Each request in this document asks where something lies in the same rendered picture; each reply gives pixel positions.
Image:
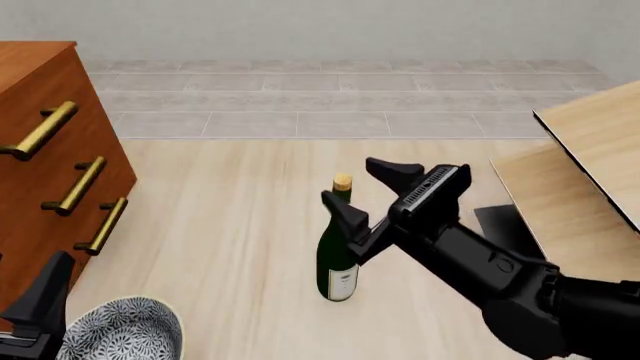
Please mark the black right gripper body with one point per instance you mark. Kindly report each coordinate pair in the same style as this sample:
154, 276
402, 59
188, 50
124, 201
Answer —
425, 202

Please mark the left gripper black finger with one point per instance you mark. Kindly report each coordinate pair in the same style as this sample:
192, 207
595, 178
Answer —
47, 296

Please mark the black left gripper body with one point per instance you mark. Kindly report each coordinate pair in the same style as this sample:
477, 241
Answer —
27, 345

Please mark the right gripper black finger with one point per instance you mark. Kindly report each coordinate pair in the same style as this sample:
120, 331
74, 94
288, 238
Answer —
350, 219
395, 172

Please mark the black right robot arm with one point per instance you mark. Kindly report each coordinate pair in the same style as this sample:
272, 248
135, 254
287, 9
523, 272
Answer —
500, 273

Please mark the dark green wine bottle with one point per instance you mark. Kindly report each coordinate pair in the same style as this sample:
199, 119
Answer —
332, 258

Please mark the pale wooden wine rack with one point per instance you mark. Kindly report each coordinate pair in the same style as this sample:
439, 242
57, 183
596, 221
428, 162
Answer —
590, 150

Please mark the black-and-white patterned bowl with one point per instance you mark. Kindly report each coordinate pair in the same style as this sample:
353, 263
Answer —
125, 330

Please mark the brown wooden cabinet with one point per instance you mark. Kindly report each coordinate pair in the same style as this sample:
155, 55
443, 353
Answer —
45, 75

